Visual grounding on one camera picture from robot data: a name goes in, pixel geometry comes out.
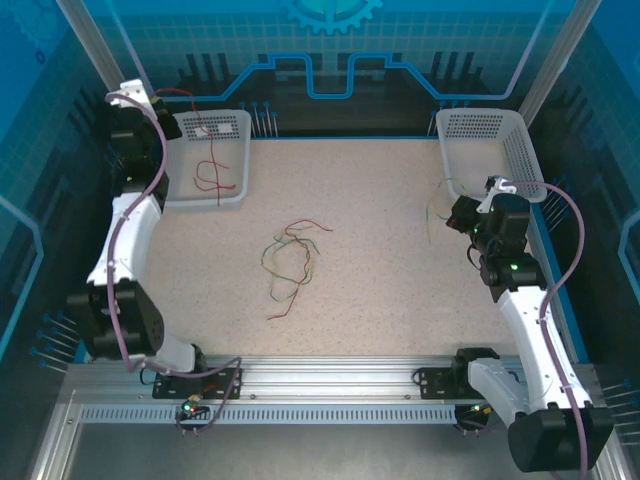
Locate grey metal base panel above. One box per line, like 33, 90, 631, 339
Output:
29, 387, 640, 480

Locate plain white basket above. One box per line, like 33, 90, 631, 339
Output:
435, 107, 547, 204

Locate slotted grey cable duct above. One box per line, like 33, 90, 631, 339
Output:
78, 403, 461, 427

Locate white basket with labels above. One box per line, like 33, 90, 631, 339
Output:
160, 109, 253, 214

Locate aluminium frame post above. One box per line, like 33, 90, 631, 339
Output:
55, 0, 151, 101
517, 0, 604, 119

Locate small circuit board with LEDs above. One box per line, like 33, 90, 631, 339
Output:
455, 402, 496, 432
180, 393, 210, 419

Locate aluminium mounting rail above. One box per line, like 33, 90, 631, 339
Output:
64, 353, 609, 401

